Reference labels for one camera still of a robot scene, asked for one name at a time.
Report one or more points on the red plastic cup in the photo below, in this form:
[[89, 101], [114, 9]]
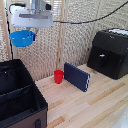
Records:
[[58, 76]]

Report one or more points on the navy blue rectangular block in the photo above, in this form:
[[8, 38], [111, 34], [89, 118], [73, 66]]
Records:
[[77, 76]]

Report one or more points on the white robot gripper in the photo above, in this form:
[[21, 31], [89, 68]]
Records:
[[31, 18]]

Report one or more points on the white item atop case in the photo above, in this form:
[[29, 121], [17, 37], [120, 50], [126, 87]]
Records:
[[119, 31]]

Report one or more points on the wooden frame post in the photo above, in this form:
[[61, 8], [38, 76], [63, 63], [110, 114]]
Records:
[[62, 36]]

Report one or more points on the black fabric storage box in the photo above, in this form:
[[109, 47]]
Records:
[[18, 96]]

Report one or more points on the cornflower blue plastic bowl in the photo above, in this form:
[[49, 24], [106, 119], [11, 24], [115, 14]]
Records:
[[20, 38]]

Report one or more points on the black hard carrying case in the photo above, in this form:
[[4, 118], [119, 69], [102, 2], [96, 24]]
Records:
[[109, 55]]

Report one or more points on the woven beige screen panel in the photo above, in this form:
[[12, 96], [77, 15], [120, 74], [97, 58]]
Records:
[[85, 36]]

